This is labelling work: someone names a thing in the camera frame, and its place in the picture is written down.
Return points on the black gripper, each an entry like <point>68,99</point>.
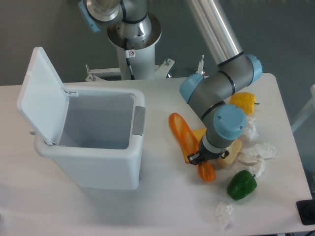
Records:
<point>204,155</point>

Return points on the long orange baguette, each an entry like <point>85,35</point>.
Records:
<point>188,142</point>

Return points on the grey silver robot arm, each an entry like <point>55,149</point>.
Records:
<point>205,95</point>

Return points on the pale oval bread loaf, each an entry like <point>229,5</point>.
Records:
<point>233,150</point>

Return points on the yellow toast slice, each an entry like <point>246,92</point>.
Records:
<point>198,133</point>

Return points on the green bell pepper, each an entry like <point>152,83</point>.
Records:
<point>241,185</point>

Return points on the crumpled white tissue upper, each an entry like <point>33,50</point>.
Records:
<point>250,132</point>

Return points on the crumpled white tissue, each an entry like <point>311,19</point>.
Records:
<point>223,213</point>
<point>250,132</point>
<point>254,158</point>

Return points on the crumpled white tissue middle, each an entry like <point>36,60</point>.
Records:
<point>254,158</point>

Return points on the crumpled white tissue lower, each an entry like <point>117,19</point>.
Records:
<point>223,213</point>

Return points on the yellow bell pepper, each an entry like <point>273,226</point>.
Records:
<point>244,100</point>

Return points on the black device at edge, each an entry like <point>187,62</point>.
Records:
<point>306,210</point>

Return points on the white trash bin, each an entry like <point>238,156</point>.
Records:
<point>100,141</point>

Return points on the white bin lid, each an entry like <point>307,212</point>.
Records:
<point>43,100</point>

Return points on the white frame at right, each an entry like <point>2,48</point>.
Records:
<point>305,112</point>

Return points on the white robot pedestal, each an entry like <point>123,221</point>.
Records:
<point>137,61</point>

